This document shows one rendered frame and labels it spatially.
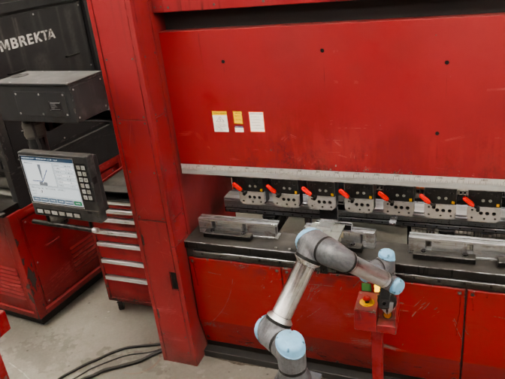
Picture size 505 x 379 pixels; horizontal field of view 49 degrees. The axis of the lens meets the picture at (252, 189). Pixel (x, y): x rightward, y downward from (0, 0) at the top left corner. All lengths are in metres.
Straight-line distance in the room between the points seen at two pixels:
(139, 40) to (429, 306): 1.99
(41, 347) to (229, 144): 2.12
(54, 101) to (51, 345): 2.07
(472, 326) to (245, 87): 1.68
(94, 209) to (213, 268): 0.86
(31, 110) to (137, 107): 0.51
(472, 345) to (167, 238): 1.74
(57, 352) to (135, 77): 2.12
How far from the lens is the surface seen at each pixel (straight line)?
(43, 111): 2.85
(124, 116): 3.03
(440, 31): 2.62
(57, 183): 2.95
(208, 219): 3.31
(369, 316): 2.79
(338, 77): 2.73
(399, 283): 2.49
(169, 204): 3.13
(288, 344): 2.26
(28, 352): 4.32
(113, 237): 3.99
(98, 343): 4.17
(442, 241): 2.99
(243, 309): 3.42
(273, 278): 3.20
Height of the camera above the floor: 2.45
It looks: 24 degrees down
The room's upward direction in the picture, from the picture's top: 6 degrees counter-clockwise
